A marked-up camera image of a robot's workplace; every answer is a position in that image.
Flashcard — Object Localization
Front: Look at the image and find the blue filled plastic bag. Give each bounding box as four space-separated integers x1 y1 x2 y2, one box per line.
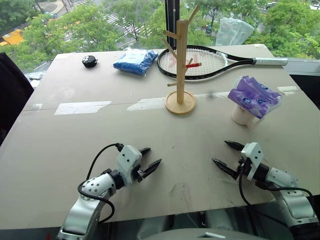
112 47 160 77

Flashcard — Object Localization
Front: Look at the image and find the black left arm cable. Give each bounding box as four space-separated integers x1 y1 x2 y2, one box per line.
77 142 125 224

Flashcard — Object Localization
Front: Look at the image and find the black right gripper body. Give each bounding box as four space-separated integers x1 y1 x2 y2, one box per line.
233 156 252 181

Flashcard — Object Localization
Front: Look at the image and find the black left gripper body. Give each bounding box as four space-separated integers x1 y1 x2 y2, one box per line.
131 163 147 183

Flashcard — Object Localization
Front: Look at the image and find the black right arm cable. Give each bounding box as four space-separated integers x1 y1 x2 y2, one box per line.
237 172 315 226

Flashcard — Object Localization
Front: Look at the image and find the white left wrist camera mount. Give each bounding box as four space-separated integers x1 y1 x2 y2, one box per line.
115 144 143 187

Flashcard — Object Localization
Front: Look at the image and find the purple crumpled plastic bag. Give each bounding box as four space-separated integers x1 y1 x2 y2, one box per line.
227 75 284 120

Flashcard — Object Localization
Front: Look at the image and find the white cup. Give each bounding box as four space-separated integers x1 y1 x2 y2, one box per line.
231 104 261 129

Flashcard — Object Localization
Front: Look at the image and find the grey robot torso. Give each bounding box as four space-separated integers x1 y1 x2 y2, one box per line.
136 209 296 240

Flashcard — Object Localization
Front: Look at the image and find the black and white tennis racket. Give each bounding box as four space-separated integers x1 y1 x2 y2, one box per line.
156 44 289 82

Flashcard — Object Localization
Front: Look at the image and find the black round gadget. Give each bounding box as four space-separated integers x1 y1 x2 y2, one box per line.
81 55 99 69

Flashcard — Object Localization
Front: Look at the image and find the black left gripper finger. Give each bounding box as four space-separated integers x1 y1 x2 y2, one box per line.
138 147 152 158
142 158 163 179

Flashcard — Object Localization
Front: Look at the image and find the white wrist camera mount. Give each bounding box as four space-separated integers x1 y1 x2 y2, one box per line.
115 144 143 187
240 142 265 181

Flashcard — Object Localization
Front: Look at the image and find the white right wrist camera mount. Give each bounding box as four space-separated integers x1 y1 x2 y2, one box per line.
240 142 265 181

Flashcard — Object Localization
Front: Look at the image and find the black window frame post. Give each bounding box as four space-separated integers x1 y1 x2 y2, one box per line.
164 0 181 51

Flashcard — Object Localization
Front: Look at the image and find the wooden mug tree stand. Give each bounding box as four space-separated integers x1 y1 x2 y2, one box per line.
162 5 201 116

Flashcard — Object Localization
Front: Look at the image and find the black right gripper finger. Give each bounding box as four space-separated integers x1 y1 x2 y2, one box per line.
223 140 246 152
211 157 240 180

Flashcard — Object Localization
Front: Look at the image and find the dark chair back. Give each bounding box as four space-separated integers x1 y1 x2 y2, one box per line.
0 52 35 147

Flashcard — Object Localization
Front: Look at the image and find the clear plastic bag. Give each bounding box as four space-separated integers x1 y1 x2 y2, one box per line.
214 17 256 47

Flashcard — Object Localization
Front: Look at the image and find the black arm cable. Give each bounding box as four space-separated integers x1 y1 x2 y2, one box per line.
237 172 315 226
77 142 125 224

